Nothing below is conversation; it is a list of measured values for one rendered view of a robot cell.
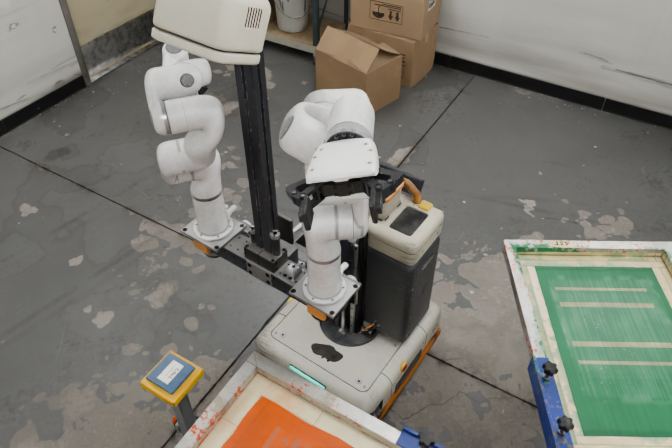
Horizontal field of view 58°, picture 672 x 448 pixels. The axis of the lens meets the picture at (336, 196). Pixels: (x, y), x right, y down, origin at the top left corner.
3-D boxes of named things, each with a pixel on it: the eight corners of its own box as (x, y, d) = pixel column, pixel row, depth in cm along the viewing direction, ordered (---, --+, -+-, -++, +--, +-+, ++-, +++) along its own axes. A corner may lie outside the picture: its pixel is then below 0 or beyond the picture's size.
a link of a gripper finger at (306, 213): (289, 186, 85) (282, 215, 80) (311, 183, 85) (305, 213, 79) (295, 204, 87) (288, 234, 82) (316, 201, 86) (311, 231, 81)
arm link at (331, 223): (302, 239, 169) (300, 197, 158) (349, 237, 169) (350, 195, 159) (303, 265, 162) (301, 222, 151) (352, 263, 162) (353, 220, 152)
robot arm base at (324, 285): (325, 259, 184) (324, 223, 174) (359, 277, 179) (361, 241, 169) (294, 292, 175) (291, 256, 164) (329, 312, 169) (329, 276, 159)
